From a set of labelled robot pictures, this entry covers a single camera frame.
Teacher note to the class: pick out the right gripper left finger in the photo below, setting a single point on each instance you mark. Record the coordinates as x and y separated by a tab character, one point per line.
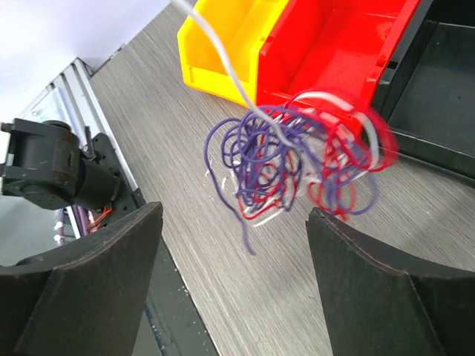
86	297

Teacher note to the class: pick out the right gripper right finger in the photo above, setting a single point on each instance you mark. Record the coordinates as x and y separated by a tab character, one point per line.
379	300

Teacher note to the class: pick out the yellow plastic bin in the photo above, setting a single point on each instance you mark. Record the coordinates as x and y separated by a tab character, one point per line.
243	27

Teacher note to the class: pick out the black plastic bin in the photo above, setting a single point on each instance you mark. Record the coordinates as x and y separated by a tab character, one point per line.
426	92

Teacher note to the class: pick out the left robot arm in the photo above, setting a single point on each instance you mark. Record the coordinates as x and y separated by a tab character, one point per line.
46	165

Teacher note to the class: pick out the red plastic bin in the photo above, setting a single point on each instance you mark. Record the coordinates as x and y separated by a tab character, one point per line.
344	45

